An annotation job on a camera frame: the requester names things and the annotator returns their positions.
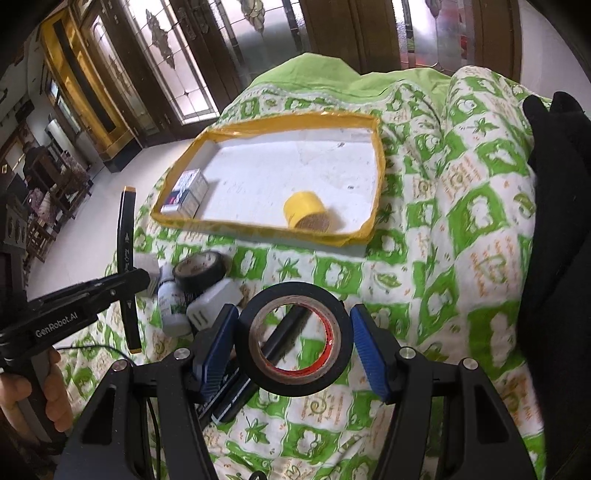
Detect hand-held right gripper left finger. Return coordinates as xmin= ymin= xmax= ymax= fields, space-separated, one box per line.
xmin=55 ymin=302 xmax=241 ymax=480

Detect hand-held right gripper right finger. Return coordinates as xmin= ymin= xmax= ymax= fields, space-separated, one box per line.
xmin=348 ymin=304 xmax=539 ymax=480

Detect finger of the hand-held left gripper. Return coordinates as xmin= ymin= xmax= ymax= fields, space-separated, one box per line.
xmin=69 ymin=269 xmax=151 ymax=315

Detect black marker yellow ends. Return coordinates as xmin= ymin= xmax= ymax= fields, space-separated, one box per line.
xmin=119 ymin=186 xmax=144 ymax=355

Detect white bottle red label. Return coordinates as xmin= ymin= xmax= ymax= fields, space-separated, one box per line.
xmin=157 ymin=274 xmax=192 ymax=337

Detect black tape roll red core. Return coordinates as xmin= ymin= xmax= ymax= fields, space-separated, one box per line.
xmin=236 ymin=282 xmax=355 ymax=398

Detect white tray yellow taped rim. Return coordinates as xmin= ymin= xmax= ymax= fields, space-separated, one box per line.
xmin=151 ymin=111 xmax=386 ymax=247

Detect person's left hand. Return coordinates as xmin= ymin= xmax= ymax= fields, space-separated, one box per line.
xmin=0 ymin=348 xmax=75 ymax=440

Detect black tape roll white core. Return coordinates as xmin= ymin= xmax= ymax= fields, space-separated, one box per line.
xmin=173 ymin=251 xmax=228 ymax=292

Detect blue and white box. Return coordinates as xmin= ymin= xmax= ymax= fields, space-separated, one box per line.
xmin=159 ymin=169 xmax=208 ymax=217

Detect dark wooden chair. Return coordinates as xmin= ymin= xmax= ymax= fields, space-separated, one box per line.
xmin=23 ymin=143 xmax=93 ymax=264

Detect yellow tape roll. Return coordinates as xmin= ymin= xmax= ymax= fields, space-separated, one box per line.
xmin=283 ymin=191 xmax=334 ymax=232

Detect green and white printed blanket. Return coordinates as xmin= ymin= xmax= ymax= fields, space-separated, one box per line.
xmin=28 ymin=53 xmax=568 ymax=480

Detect yellow wooden cabinet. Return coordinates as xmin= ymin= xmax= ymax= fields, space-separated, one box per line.
xmin=39 ymin=7 xmax=144 ymax=174

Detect black cloth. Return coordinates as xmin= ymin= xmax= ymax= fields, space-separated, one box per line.
xmin=517 ymin=91 xmax=591 ymax=480

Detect wooden stained glass door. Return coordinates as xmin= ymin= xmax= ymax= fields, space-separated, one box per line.
xmin=78 ymin=0 xmax=245 ymax=125
xmin=300 ymin=0 xmax=522 ymax=79

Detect black cable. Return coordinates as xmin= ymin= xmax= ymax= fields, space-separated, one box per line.
xmin=54 ymin=342 xmax=139 ymax=365

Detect white wall switch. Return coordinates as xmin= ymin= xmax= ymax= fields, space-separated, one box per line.
xmin=187 ymin=279 xmax=243 ymax=333

